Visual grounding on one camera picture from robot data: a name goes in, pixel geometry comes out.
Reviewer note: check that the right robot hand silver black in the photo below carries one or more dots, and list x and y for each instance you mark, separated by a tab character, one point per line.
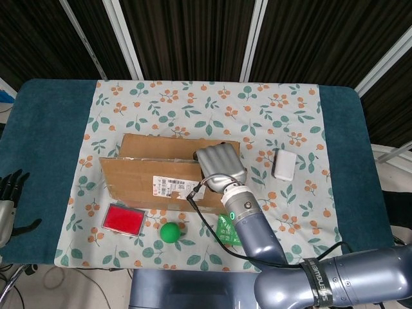
222	164

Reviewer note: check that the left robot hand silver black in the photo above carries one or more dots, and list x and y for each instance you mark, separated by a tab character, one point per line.
8	206

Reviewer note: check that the white metal rack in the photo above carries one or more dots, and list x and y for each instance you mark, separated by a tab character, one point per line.
391	154

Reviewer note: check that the green ball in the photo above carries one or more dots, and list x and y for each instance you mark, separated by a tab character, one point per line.
170	232

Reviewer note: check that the green tea sachet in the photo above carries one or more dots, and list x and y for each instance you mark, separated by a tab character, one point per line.
225	230

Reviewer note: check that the teal table cover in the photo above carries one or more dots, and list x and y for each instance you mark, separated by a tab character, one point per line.
48	145

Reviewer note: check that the red ink pad case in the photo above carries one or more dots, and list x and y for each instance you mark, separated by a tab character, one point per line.
124	219

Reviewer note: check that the floral leaf tablecloth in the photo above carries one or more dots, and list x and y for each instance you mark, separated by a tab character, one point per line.
206	109

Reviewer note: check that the brown cardboard box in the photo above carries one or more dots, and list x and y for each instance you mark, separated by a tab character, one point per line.
135	180

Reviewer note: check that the white partition frame post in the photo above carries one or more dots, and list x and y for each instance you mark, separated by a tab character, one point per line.
384	59
124	38
254	38
84	40

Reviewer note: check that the white plastic case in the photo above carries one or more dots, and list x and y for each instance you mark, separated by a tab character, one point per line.
284	164

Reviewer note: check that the blue-grey robot torso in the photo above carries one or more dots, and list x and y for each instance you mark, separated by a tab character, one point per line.
193	289

